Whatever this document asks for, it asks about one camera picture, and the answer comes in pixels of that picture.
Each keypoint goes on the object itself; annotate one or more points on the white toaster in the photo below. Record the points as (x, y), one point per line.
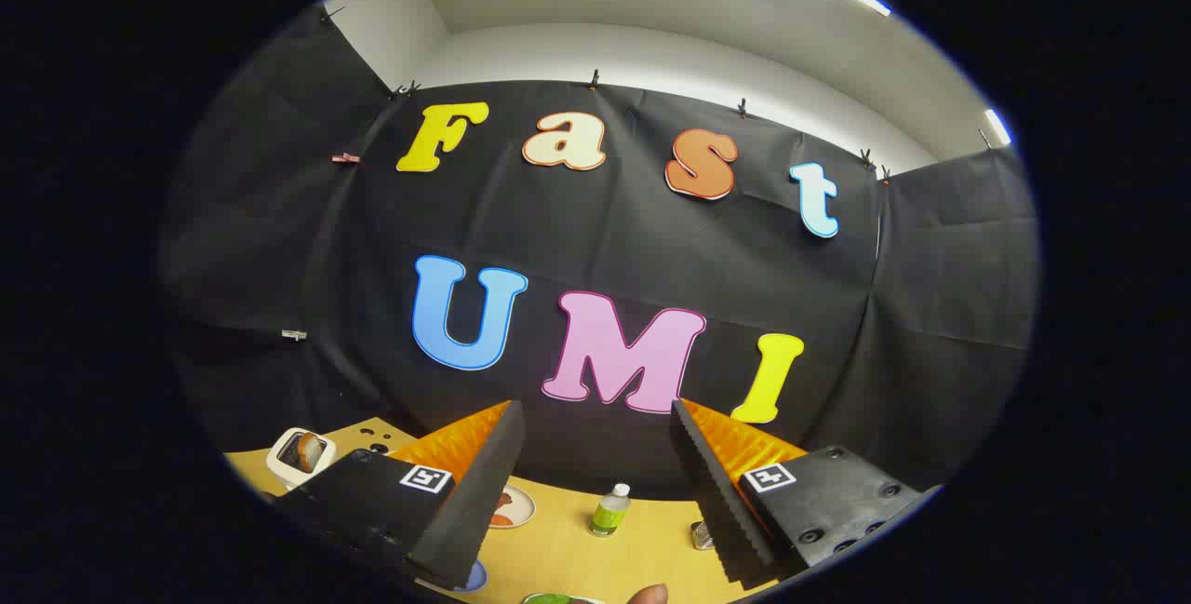
(284, 460)

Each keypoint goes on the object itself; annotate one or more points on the short ceiling light strip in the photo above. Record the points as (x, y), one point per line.
(997, 127)

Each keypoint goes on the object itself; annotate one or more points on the row of black clips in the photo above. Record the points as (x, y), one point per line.
(593, 80)

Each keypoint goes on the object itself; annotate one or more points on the round white plate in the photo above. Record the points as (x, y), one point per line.
(521, 503)

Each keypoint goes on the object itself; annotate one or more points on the blue plate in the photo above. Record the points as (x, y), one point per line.
(475, 578)

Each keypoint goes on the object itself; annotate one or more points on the white bread slice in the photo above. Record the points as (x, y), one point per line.
(310, 450)

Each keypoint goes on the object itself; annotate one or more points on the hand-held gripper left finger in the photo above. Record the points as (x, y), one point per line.
(465, 511)

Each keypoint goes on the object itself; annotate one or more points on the green lettuce leaf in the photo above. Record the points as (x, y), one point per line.
(554, 599)

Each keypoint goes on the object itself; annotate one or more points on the green label plastic bottle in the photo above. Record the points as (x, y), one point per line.
(609, 513)

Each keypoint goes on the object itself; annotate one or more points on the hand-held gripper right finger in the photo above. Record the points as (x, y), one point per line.
(721, 511)

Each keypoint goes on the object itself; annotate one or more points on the pink clothespin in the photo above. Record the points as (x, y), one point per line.
(345, 157)

